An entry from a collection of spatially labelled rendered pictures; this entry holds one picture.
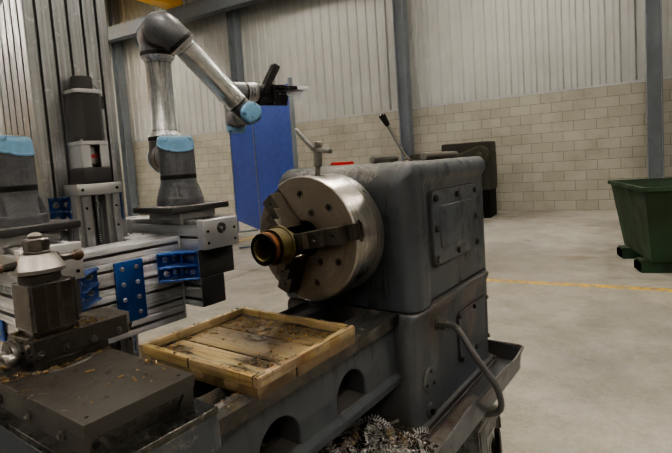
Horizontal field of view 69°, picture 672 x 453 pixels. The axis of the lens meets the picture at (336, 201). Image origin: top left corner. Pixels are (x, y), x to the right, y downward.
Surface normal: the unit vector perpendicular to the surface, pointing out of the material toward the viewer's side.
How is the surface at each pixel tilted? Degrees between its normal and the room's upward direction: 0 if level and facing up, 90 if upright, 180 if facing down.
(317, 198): 90
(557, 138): 90
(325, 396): 88
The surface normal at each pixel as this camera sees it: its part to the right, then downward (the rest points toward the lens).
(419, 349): 0.81, -0.01
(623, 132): -0.48, 0.10
